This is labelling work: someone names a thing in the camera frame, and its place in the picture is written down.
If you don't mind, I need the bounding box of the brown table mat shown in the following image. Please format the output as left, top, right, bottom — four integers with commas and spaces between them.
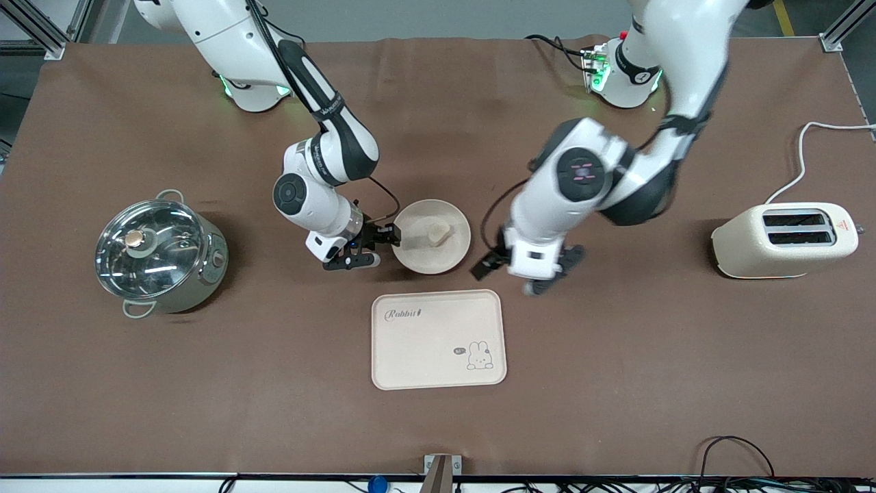
0, 34, 876, 478

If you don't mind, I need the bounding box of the black right arm base cable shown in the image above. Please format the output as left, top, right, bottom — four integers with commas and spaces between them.
263, 19, 307, 52

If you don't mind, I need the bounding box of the cream rabbit print tray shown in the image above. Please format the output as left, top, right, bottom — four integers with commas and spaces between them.
371, 289, 508, 391

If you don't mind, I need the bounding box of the glass pot lid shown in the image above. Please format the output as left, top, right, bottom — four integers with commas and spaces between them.
94, 200, 206, 302

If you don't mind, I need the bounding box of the cream two-slot toaster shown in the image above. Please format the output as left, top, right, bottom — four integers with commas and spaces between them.
710, 202, 864, 280

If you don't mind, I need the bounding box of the black looped cable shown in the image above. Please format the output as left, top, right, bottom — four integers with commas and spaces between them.
697, 435, 777, 493

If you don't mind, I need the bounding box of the black left arm base cable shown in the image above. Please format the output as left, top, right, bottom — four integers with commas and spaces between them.
526, 34, 591, 73

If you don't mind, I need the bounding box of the round cream plate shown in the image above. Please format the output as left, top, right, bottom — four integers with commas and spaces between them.
391, 199, 472, 275

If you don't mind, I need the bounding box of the grey metal bracket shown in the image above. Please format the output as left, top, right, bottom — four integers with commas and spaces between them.
423, 453, 463, 493

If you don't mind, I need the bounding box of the white toaster power cable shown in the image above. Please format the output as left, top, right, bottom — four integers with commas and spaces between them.
765, 122, 876, 205

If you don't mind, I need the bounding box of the pale green electric pot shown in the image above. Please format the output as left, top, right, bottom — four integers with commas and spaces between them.
94, 190, 230, 319

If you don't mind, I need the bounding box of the small cream bun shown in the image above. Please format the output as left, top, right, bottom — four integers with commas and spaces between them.
423, 219, 454, 247

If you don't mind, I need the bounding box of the black arm base cable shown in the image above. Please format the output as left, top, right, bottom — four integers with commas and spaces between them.
263, 19, 307, 52
526, 34, 591, 73

